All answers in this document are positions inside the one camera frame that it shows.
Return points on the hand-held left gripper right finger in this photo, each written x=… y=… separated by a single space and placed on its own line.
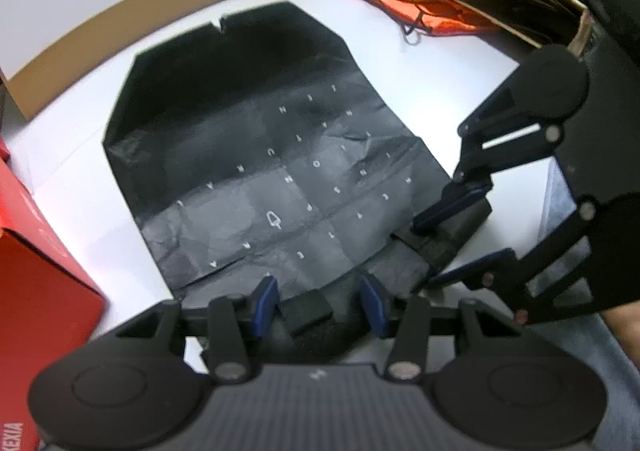
x=372 y=306

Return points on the person's right forearm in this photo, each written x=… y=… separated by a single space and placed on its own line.
x=625 y=326

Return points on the black shopping bag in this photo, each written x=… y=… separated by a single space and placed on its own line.
x=250 y=156

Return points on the red shoe box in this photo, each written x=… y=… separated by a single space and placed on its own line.
x=40 y=291

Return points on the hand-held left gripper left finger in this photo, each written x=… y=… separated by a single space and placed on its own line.
x=265 y=306

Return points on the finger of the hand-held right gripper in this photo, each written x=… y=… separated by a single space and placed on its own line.
x=460 y=198
x=480 y=266

